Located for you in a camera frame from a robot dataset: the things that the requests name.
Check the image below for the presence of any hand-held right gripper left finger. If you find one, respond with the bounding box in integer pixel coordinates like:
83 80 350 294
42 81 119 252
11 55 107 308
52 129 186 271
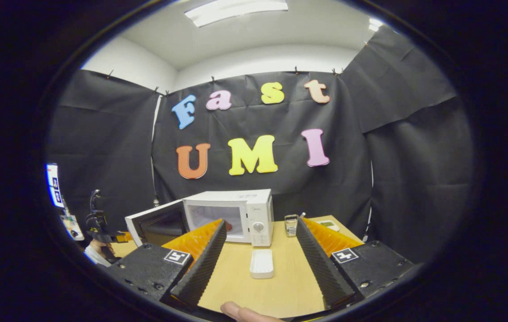
102 218 227 307

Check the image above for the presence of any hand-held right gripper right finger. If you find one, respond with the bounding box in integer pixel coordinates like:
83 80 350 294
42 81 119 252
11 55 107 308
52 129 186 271
295 218 415 310

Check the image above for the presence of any white microwave oven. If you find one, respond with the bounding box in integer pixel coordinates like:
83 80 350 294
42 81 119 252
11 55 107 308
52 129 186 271
125 189 275 247

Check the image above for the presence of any white rectangular tray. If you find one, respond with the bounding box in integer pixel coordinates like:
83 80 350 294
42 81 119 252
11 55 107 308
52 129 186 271
249 249 274 280

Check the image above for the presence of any black backdrop cloth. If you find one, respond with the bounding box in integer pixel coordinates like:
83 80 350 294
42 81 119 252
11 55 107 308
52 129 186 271
46 25 475 264

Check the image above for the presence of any long ceiling light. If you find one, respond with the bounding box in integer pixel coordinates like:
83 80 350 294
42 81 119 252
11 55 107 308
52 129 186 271
185 0 289 27

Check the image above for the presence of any metal wire basket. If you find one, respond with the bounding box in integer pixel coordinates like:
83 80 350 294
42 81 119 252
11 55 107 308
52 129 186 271
284 214 300 237

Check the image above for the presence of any white blue wall sign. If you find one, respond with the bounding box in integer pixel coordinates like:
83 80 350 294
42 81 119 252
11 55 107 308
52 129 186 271
46 163 65 208

